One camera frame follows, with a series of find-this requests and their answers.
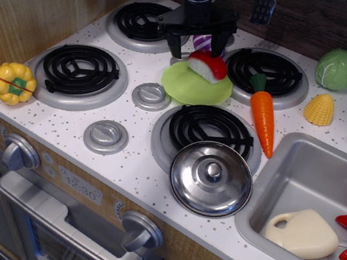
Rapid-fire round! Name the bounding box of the back right black burner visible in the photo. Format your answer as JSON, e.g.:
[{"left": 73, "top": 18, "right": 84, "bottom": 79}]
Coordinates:
[{"left": 224, "top": 47, "right": 309, "bottom": 111}]

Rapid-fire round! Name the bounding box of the grey stovetop knob front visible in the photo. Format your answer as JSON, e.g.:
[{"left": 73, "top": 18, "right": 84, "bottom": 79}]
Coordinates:
[{"left": 83, "top": 120, "right": 129, "bottom": 155}]

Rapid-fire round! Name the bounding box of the silver sink basin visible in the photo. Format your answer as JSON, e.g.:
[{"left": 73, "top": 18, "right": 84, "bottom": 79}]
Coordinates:
[{"left": 235, "top": 133, "right": 347, "bottom": 260}]

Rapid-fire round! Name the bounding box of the shiny steel pot lid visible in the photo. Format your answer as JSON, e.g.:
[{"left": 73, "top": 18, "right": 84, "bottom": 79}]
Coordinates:
[{"left": 169, "top": 141, "right": 253, "bottom": 218}]

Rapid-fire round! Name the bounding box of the front right black burner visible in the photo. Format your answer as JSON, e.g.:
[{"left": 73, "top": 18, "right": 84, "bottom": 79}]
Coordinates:
[{"left": 150, "top": 105, "right": 262, "bottom": 173}]

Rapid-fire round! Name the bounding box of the purple striped toy onion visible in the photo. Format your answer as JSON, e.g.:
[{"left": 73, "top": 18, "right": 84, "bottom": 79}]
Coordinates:
[{"left": 193, "top": 34, "right": 212, "bottom": 52}]

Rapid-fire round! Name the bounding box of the green toy cabbage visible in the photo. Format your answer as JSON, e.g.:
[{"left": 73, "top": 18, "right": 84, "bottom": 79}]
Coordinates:
[{"left": 315, "top": 48, "right": 347, "bottom": 91}]

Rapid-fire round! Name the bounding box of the red and white toy sushi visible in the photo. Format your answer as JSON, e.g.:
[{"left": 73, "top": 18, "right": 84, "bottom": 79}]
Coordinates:
[{"left": 187, "top": 49, "right": 227, "bottom": 83}]

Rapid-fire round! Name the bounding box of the cream toy jug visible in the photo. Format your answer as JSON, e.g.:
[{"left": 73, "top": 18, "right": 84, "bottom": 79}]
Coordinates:
[{"left": 263, "top": 209, "right": 339, "bottom": 260}]

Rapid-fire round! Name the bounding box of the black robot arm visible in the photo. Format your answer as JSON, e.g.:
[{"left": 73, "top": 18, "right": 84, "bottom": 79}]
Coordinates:
[{"left": 156, "top": 0, "right": 240, "bottom": 59}]

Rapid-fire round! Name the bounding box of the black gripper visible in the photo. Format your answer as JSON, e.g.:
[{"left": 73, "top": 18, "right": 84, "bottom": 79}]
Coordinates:
[{"left": 156, "top": 0, "right": 240, "bottom": 59}]

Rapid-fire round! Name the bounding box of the grey oven door handle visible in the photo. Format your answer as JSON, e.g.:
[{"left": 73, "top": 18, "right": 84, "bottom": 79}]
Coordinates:
[{"left": 0, "top": 171, "right": 143, "bottom": 260}]

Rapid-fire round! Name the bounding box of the yellow toy corn piece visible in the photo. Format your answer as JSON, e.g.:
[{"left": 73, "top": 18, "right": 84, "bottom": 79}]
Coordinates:
[{"left": 303, "top": 94, "right": 334, "bottom": 126}]

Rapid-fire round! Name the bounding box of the left grey oven knob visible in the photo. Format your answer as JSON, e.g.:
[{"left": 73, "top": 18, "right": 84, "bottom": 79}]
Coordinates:
[{"left": 1, "top": 133, "right": 41, "bottom": 171}]

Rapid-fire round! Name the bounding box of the front left black burner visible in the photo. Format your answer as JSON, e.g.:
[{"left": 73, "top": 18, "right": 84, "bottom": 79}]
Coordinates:
[{"left": 29, "top": 44, "right": 128, "bottom": 111}]

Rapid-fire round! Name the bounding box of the light green plastic plate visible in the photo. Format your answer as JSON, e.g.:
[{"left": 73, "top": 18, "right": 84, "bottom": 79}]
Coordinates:
[{"left": 161, "top": 61, "right": 233, "bottom": 105}]

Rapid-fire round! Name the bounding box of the orange toy carrot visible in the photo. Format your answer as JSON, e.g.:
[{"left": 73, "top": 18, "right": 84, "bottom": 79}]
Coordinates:
[{"left": 249, "top": 73, "right": 275, "bottom": 158}]

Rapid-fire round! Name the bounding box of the yellow toy bell pepper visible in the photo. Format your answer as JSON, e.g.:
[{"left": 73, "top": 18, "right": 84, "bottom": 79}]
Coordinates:
[{"left": 0, "top": 62, "right": 37, "bottom": 106}]

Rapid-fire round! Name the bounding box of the grey stovetop knob middle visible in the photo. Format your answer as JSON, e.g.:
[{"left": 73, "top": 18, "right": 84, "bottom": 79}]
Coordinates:
[{"left": 131, "top": 83, "right": 171, "bottom": 112}]

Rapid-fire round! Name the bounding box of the grey stovetop knob back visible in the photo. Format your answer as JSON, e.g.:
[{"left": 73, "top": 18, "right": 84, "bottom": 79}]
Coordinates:
[{"left": 169, "top": 52, "right": 190, "bottom": 65}]

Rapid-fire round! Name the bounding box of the back left black burner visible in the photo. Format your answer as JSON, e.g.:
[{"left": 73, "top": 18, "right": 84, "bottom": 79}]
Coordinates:
[{"left": 106, "top": 2, "right": 171, "bottom": 54}]

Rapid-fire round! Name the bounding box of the right grey oven knob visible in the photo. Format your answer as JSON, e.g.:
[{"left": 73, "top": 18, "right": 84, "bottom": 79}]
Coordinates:
[{"left": 121, "top": 210, "right": 164, "bottom": 257}]

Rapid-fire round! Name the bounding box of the grey stovetop knob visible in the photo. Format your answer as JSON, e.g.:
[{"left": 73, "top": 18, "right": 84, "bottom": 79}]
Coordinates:
[
  {"left": 131, "top": 83, "right": 171, "bottom": 112},
  {"left": 83, "top": 120, "right": 129, "bottom": 155},
  {"left": 169, "top": 52, "right": 190, "bottom": 65}
]

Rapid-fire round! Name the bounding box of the hanging metal spatula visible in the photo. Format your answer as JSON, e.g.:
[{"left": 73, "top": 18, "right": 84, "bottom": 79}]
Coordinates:
[{"left": 249, "top": 0, "right": 277, "bottom": 25}]

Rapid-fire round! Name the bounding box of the black burner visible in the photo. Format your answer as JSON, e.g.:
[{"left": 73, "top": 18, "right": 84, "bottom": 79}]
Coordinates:
[
  {"left": 29, "top": 44, "right": 128, "bottom": 111},
  {"left": 150, "top": 105, "right": 262, "bottom": 173},
  {"left": 106, "top": 2, "right": 171, "bottom": 54},
  {"left": 224, "top": 47, "right": 309, "bottom": 111}
]

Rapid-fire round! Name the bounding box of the grey oven knob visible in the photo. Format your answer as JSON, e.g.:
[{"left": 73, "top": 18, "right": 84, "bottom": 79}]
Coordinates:
[
  {"left": 121, "top": 210, "right": 164, "bottom": 257},
  {"left": 1, "top": 133, "right": 41, "bottom": 171}
]

